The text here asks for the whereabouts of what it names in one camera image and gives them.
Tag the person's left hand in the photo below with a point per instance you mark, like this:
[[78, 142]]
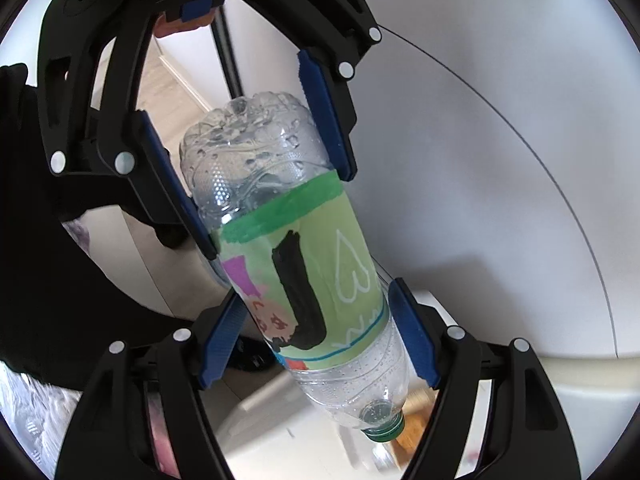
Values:
[[187, 22]]

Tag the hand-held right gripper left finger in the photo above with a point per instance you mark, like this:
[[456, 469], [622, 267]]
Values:
[[220, 345]]

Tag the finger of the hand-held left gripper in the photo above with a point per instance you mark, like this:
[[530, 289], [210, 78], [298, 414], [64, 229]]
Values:
[[325, 115], [175, 185]]

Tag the clear plastic bottle green label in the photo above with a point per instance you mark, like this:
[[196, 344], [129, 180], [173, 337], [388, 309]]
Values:
[[280, 240]]

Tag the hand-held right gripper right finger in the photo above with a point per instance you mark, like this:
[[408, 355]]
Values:
[[415, 335]]

